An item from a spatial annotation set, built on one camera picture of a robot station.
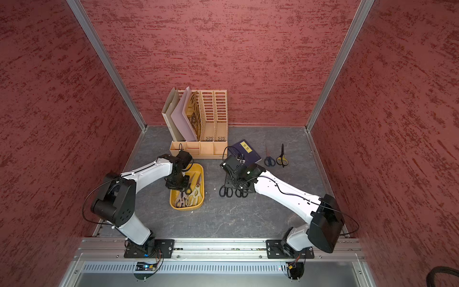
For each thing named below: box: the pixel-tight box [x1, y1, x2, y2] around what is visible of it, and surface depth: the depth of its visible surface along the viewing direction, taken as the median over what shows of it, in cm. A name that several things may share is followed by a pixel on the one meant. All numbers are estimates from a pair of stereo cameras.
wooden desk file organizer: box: [169, 89, 229, 160], surface depth 108 cm
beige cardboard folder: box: [161, 86, 185, 142], surface depth 92 cm
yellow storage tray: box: [169, 163, 205, 212], surface depth 89 cm
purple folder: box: [170, 86, 198, 142], surface depth 95 cm
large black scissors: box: [219, 171, 234, 198], surface depth 92 cm
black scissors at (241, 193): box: [235, 188, 249, 198], surface depth 91 cm
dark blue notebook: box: [227, 138, 262, 165], surface depth 109 cm
